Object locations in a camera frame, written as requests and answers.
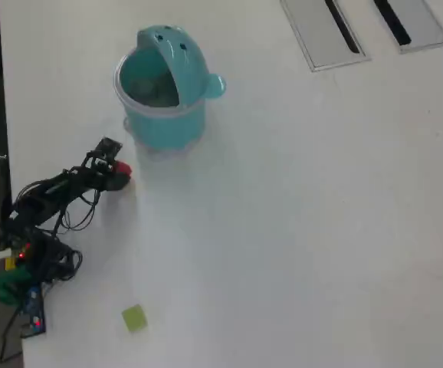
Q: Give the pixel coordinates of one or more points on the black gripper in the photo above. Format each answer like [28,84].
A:
[97,174]

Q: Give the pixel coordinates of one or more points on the red lego block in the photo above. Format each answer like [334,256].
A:
[123,167]

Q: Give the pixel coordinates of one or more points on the green lego block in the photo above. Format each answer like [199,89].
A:
[135,318]

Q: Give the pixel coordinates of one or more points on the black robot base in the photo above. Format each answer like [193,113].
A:
[49,257]

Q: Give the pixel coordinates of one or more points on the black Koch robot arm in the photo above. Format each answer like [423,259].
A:
[49,195]

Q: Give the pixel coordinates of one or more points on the teal bin with swing lid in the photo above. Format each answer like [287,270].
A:
[168,122]

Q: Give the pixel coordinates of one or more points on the yellow connector block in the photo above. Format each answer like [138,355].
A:
[10,263]

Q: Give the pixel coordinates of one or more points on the blue controller circuit board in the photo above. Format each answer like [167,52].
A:
[33,310]

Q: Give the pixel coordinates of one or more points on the green table clamp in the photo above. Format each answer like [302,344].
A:
[3,285]

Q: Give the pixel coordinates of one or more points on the black wrist camera board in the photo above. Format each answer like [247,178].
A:
[108,148]

